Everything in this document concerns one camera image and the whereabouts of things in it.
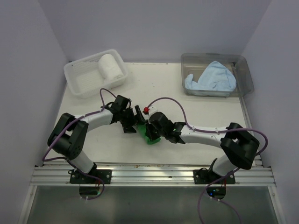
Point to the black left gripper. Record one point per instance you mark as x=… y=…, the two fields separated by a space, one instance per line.
x=128 y=127

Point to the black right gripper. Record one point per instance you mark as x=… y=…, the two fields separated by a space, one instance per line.
x=149 y=131

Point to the green towel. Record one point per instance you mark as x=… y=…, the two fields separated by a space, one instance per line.
x=142 y=131

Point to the white towel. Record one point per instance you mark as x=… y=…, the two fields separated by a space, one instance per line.
x=109 y=68

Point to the white plastic basket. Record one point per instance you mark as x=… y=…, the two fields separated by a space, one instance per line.
x=84 y=78

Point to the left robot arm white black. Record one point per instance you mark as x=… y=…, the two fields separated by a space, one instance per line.
x=68 y=136

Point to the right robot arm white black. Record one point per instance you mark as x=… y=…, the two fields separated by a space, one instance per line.
x=239 y=146

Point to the grey transparent plastic bin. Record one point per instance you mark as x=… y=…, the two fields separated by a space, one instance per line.
x=196 y=64

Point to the light blue towel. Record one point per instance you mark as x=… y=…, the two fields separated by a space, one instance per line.
x=215 y=77

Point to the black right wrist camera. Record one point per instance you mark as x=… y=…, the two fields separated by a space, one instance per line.
x=161 y=122

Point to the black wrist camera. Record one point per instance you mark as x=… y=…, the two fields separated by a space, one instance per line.
x=161 y=122
x=120 y=104

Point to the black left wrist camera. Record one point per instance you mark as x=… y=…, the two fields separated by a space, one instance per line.
x=120 y=104

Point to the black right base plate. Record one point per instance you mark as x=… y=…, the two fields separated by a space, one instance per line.
x=205 y=176

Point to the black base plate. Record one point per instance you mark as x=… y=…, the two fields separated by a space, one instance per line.
x=93 y=177
x=205 y=176

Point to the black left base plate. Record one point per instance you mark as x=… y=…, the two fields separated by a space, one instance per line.
x=93 y=177

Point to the aluminium mounting rail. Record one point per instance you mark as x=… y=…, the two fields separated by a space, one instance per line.
x=56 y=174

